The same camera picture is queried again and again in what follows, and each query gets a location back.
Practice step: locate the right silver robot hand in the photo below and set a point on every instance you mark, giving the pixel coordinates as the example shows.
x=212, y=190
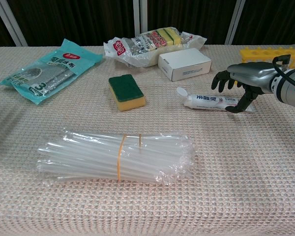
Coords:
x=250, y=76

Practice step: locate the white toothpaste tube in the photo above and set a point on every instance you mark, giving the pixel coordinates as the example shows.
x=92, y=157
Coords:
x=201, y=100

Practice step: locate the yellow test tube rack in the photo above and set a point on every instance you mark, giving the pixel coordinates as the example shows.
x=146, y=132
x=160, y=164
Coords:
x=260, y=52

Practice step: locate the white cardboard box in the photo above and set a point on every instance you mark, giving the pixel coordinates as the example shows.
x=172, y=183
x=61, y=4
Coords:
x=182, y=59

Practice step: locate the beige waffle tablecloth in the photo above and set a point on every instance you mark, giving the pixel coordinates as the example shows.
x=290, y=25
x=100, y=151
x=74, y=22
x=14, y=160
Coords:
x=211, y=159

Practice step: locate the clear bag of sponges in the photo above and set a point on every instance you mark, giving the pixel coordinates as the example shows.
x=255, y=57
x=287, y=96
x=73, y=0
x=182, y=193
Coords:
x=137, y=49

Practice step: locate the green yellow sponge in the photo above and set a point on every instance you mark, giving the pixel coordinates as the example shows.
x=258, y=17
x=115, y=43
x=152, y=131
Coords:
x=125, y=88

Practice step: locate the clear bag of plastic tubes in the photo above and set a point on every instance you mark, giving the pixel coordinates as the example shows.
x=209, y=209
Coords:
x=88, y=157

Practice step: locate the dark green curtain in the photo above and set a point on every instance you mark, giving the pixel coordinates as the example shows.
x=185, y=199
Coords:
x=76, y=19

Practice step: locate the teal cleaning cloth package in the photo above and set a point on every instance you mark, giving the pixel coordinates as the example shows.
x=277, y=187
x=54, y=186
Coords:
x=64, y=64

